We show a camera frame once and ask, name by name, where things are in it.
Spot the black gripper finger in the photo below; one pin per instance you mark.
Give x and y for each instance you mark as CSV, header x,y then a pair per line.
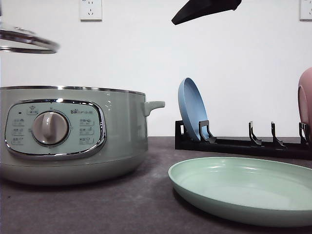
x,y
198,8

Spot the glass steamer lid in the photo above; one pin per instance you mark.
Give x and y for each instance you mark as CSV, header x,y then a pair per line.
x,y
17,42

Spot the blue plate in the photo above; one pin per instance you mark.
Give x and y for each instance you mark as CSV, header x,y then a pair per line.
x,y
193,107

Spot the pink plate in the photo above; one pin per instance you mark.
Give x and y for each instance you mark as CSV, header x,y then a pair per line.
x,y
305,100

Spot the green electric steamer pot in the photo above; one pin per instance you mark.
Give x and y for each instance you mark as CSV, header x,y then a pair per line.
x,y
70,135

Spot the green plate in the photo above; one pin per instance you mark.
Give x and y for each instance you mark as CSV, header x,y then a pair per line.
x,y
243,189

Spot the black dish rack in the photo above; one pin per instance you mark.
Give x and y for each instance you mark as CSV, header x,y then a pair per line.
x,y
251,145

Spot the white wall socket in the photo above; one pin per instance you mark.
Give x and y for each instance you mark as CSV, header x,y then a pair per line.
x,y
90,11
305,10

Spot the white wall socket right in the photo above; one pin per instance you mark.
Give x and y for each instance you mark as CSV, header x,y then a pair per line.
x,y
305,10

